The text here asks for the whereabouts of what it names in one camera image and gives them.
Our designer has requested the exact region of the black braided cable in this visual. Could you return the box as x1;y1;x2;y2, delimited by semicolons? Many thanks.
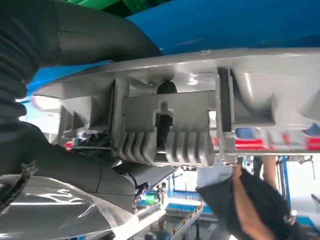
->
0;161;38;213

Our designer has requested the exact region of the red barrier belt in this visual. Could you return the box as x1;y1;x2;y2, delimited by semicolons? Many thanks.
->
212;130;320;152

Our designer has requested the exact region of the green plastic crate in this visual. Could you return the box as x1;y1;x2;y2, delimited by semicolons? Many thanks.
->
60;0;176;18

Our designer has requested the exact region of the blue metal shelf rack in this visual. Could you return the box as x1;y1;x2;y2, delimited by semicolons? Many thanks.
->
25;0;320;100

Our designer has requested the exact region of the person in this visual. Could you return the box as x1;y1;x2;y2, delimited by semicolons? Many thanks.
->
195;154;304;240

